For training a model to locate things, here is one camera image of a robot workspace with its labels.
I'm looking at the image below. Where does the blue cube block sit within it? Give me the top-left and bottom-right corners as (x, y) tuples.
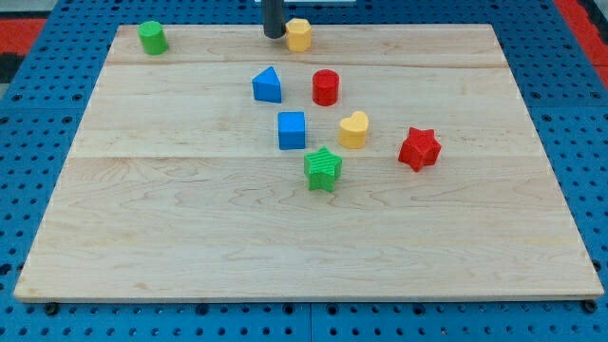
(277, 111), (306, 150)

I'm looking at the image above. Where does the green star block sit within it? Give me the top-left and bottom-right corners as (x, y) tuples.
(304, 146), (342, 192)

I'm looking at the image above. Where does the yellow heart block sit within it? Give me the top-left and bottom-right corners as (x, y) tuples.
(338, 111), (369, 149)

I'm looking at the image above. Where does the light wooden board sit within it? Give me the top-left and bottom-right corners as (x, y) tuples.
(14, 24), (604, 303)

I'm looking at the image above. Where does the red cylinder block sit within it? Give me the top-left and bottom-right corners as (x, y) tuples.
(312, 69), (340, 106)

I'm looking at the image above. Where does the blue triangle block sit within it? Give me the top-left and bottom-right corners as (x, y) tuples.
(252, 66), (282, 104)

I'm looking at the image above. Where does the red star block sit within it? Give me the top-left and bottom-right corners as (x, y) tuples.
(398, 126), (442, 172)

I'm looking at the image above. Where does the yellow hexagon block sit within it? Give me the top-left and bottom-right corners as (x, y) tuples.
(286, 18), (312, 52)

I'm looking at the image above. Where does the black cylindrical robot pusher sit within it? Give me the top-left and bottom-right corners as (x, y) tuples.
(261, 0), (286, 39)

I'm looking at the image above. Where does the green cylinder block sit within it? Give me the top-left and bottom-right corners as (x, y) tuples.
(137, 21), (168, 55)

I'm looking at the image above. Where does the blue perforated base panel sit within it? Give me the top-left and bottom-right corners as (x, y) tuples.
(1, 1), (607, 341)

